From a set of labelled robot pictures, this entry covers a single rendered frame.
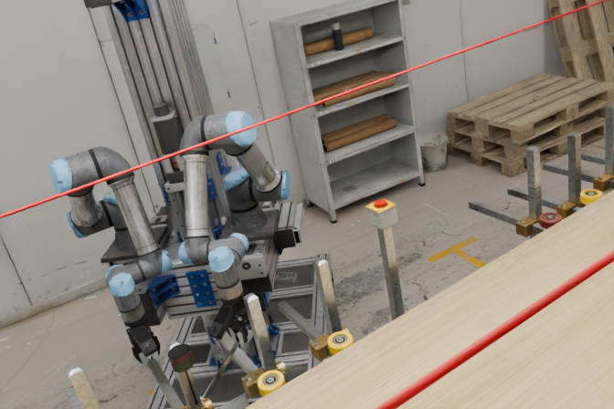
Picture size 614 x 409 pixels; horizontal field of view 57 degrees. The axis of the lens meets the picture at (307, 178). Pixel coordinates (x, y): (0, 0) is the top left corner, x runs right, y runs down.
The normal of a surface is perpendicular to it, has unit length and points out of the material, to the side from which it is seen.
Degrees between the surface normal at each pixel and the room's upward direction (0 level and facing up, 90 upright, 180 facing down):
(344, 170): 90
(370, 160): 90
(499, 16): 90
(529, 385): 0
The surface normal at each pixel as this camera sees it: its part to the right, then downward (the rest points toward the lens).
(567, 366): -0.19, -0.90
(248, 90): 0.45, 0.27
